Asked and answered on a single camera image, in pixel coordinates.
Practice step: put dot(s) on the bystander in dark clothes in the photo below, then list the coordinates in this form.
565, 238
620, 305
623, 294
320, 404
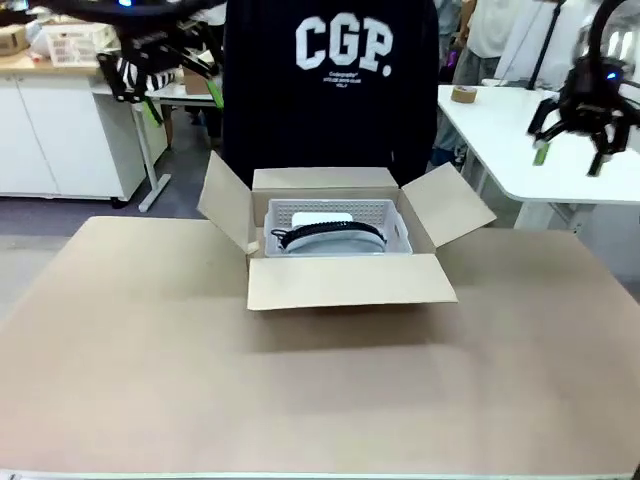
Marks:
212, 120

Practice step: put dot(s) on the brown cardboard shipping box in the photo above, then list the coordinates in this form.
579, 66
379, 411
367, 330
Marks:
345, 280

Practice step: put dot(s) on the bystander in white shirt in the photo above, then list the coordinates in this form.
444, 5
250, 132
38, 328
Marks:
487, 35

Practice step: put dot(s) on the black white headset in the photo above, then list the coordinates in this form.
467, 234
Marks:
335, 242

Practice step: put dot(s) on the black tripod pole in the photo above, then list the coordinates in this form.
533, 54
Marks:
547, 40

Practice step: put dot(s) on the small closed cardboard box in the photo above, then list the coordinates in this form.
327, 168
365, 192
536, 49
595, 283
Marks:
11, 40

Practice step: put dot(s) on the brown packing tape roll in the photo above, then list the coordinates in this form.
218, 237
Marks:
464, 95

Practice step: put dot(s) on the black green-padded right gripper finger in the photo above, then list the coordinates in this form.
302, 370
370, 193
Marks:
550, 122
617, 135

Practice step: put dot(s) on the white lattice storage basket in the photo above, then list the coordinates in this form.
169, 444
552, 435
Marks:
75, 45

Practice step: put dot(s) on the person in black CGP sweatshirt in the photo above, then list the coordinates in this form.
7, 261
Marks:
330, 115

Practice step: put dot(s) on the black green-padded left gripper finger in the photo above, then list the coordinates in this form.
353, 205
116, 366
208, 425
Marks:
202, 60
127, 80

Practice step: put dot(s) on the white cabinet with wooden top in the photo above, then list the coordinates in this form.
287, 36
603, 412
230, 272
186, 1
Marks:
50, 130

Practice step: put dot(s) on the open brown cardboard box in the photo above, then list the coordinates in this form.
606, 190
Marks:
195, 82

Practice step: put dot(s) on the white leaning panel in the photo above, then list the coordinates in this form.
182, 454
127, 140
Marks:
520, 40

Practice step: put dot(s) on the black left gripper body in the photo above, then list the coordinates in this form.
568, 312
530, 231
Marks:
160, 35

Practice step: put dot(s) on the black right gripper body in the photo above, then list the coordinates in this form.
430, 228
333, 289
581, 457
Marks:
592, 95

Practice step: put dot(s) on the white perforated plastic basket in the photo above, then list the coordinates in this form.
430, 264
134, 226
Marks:
330, 207

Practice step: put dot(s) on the white table with metal leg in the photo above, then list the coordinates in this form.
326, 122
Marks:
150, 165

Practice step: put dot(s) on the white flat gift box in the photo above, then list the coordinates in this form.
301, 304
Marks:
320, 218

